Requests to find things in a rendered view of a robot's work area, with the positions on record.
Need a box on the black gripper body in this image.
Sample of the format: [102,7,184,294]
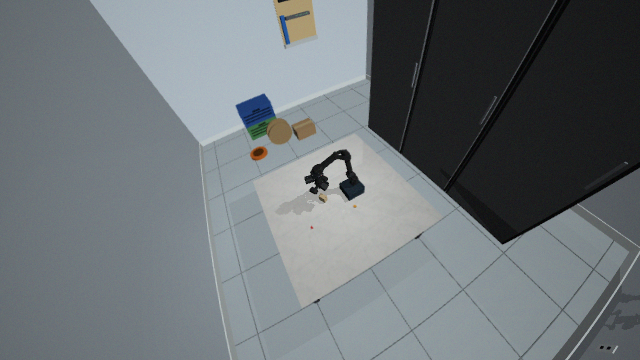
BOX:
[309,175,328,194]

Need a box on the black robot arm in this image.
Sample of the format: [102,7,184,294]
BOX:
[304,149,359,191]

